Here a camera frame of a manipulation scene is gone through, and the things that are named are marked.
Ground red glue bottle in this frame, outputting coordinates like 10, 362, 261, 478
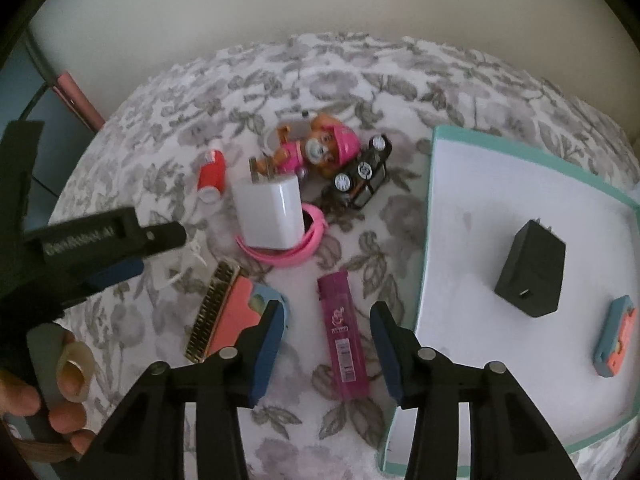
196, 148, 230, 204

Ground grey floral bedsheet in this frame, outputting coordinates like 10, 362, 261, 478
35, 32, 640, 480

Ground clear plastic case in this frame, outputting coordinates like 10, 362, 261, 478
165, 237, 207, 288

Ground person's left hand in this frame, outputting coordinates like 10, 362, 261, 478
0, 327, 97, 461

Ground white power adapter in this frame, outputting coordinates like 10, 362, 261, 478
230, 156, 307, 252

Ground pink board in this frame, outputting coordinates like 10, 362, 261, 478
54, 72, 106, 132

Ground pink wristband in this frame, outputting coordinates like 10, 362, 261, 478
236, 202, 327, 269

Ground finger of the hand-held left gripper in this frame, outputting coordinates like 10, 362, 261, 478
75, 257, 147, 307
142, 221, 187, 256

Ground pink lighter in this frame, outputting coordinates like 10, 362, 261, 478
316, 270, 371, 401

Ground blue cabinet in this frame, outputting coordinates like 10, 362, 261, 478
0, 35, 101, 233

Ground teal white box tray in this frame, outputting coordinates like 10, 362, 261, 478
377, 125, 640, 476

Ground black toy car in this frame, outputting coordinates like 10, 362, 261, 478
320, 132, 393, 209

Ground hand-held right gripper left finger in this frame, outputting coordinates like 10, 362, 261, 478
75, 299, 287, 480

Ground pink dog toy figure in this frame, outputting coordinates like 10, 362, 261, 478
248, 112, 360, 183

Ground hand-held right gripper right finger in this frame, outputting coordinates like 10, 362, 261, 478
369, 302, 583, 480

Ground black power adapter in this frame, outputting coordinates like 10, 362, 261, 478
495, 217, 567, 319

